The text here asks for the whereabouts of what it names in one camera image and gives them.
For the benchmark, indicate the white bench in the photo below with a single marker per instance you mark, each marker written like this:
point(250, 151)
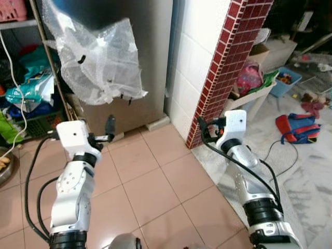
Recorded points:
point(249, 98)

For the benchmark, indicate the blue and red backpack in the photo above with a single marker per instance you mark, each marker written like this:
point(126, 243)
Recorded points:
point(298, 129)

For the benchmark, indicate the white box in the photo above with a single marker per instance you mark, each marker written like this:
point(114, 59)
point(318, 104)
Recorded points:
point(280, 54)

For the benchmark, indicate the teal cloth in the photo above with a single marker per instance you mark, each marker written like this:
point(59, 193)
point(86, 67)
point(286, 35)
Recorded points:
point(36, 59)

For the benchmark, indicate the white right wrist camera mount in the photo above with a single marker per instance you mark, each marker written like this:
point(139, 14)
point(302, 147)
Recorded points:
point(236, 124)

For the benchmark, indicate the grey storage shelf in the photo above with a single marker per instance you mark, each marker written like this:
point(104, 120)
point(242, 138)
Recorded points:
point(18, 24)

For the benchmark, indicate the metal bowl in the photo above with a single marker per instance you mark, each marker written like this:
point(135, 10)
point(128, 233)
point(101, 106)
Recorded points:
point(6, 171)

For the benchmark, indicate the pink bag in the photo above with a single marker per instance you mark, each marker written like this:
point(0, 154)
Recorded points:
point(249, 79)

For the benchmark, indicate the blue plastic bin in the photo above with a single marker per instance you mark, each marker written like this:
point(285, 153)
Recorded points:
point(285, 83)

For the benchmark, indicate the thin brown pole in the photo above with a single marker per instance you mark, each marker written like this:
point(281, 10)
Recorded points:
point(68, 109)

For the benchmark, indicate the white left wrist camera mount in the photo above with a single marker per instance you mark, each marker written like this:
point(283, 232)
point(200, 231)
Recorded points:
point(75, 136)

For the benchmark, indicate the cardboard box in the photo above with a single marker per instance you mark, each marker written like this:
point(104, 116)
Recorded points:
point(258, 54)

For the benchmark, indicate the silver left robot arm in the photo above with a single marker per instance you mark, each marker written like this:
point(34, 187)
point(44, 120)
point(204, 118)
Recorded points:
point(72, 197)

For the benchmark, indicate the pink plastic basket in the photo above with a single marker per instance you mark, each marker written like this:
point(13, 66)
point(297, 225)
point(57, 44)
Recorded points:
point(13, 10)

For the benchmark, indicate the grey robot leg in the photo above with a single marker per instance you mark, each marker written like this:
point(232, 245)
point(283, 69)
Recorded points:
point(124, 243)

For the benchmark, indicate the green cloth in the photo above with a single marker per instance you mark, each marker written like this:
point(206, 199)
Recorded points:
point(268, 79)

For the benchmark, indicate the clear bubble wrap bag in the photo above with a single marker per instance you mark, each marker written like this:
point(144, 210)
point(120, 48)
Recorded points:
point(98, 57)

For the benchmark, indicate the pink toy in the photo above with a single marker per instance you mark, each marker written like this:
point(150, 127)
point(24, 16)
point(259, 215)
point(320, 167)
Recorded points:
point(313, 106)

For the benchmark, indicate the teal printed plastic bag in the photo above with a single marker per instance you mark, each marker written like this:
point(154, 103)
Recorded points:
point(28, 91)

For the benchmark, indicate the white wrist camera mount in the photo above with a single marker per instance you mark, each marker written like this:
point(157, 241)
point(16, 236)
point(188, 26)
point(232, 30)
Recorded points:
point(75, 136)
point(236, 124)

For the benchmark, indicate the bright green plastic item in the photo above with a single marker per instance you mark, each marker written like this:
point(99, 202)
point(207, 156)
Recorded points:
point(8, 129)

